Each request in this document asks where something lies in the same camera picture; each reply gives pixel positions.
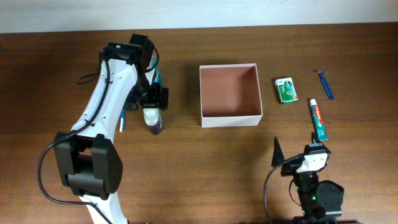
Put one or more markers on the blue disposable razor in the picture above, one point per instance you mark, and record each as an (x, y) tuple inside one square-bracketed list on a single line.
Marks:
[(321, 74)]

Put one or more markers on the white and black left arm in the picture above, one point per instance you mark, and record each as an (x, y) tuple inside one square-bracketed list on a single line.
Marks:
[(87, 160)]

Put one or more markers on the red and green toothpaste tube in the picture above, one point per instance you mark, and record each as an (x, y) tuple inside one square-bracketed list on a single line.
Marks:
[(318, 121)]

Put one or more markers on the teal mouthwash bottle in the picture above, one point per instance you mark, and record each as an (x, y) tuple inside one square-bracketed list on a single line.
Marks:
[(153, 76)]

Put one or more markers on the white open cardboard box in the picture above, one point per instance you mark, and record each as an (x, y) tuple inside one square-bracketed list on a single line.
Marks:
[(230, 95)]

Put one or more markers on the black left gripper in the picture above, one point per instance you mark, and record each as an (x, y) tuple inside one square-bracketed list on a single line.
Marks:
[(154, 101)]

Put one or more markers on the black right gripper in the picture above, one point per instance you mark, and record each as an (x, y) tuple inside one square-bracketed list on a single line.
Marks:
[(290, 167)]

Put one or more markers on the blue and white toothbrush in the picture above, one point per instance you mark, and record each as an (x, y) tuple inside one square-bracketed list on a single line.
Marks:
[(122, 121)]

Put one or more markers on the green soap bar pack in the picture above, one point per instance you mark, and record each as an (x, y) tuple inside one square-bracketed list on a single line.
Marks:
[(286, 90)]

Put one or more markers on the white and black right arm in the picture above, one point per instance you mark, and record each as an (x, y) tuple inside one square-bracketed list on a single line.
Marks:
[(320, 201)]

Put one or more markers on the clear foam soap pump bottle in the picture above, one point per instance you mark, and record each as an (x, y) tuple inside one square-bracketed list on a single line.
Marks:
[(153, 120)]

